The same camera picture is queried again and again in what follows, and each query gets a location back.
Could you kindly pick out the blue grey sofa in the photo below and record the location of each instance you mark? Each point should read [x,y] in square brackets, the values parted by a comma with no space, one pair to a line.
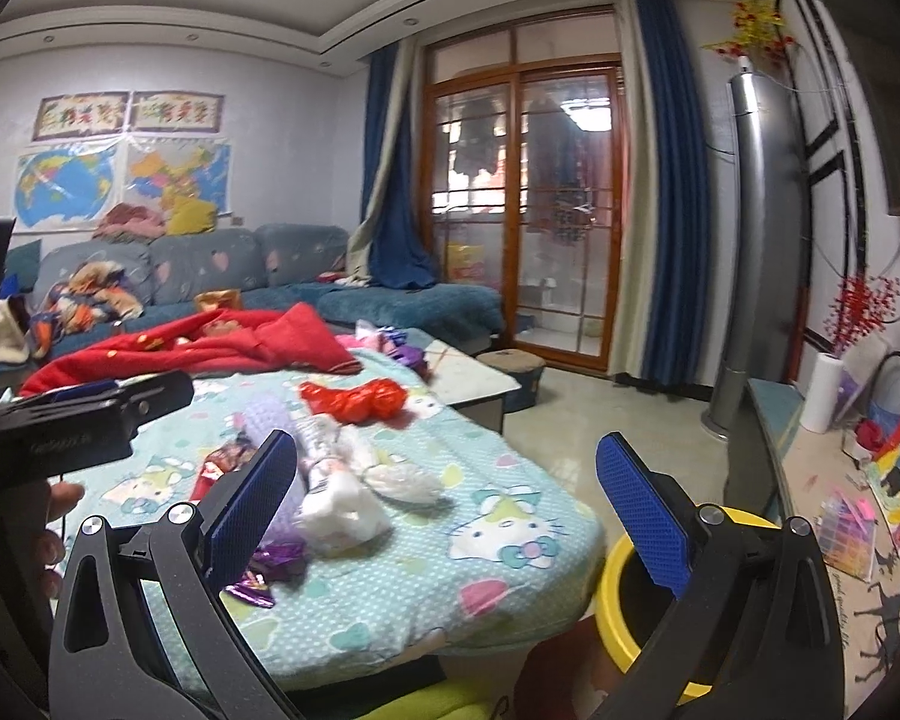
[272,268]

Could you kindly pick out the embroidered wall picture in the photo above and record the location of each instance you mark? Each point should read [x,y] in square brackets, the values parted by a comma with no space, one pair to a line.
[176,111]
[83,115]

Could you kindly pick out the small round stool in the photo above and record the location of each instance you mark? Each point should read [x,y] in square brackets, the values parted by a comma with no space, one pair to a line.
[525,368]

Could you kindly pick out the Hello Kitty teal quilt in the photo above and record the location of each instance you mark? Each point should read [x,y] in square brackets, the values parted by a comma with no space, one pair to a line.
[505,558]

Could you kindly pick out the person's left hand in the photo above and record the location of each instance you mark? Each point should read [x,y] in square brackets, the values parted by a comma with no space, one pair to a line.
[64,496]

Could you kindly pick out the red blanket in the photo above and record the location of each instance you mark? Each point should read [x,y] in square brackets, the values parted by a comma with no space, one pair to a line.
[218,342]

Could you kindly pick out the purple clothes pile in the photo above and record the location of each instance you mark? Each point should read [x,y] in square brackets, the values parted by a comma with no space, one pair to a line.
[394,343]

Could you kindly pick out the blue curtain left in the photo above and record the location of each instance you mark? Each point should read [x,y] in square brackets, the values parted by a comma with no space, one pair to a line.
[385,249]

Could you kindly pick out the white coffee table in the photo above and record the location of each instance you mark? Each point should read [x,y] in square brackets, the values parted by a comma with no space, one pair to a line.
[473,389]

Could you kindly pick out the china map poster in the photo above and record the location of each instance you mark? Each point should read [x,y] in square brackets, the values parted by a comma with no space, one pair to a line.
[159,170]

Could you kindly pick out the white printed plastic bag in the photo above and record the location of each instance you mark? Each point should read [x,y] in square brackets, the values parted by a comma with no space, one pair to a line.
[348,483]

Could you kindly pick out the tv cabinet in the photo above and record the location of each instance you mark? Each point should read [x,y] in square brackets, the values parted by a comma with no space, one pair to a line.
[779,470]

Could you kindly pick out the purple candy wrapper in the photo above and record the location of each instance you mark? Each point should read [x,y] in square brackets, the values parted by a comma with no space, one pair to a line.
[269,564]

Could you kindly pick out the red berry branch decoration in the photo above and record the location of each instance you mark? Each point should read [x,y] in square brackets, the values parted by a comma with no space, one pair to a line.
[863,306]

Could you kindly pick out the red plastic bag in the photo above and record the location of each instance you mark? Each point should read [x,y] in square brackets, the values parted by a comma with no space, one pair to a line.
[375,400]

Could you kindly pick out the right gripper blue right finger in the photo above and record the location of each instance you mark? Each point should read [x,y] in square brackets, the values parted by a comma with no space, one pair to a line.
[752,630]

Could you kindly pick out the blue curtain right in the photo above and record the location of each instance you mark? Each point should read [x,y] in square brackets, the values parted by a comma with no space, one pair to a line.
[682,256]

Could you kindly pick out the right embroidered wall picture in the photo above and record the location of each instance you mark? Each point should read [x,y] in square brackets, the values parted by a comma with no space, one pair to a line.
[176,111]

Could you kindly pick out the left embroidered wall picture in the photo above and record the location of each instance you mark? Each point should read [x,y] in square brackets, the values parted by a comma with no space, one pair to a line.
[83,115]

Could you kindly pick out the yellow rimmed trash bin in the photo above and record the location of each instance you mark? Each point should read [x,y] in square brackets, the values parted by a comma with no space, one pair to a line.
[628,605]

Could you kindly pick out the bead organiser box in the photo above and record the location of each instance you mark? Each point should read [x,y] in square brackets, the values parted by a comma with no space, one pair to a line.
[846,537]

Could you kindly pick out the silver tower air conditioner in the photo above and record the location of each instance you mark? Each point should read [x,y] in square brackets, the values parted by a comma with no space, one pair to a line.
[770,243]

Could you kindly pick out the wooden glass sliding door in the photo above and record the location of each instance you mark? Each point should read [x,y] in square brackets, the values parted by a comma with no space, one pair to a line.
[523,170]

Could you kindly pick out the yellow red flower decoration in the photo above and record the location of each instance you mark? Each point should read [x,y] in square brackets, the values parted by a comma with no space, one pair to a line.
[759,33]

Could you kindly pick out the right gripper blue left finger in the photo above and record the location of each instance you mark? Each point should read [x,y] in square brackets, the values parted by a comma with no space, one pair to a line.
[106,660]

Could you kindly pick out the world map poster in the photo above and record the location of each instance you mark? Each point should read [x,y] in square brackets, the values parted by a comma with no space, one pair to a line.
[67,185]

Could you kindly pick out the blue curtain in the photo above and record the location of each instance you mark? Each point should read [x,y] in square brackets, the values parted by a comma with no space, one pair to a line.
[385,249]
[682,256]

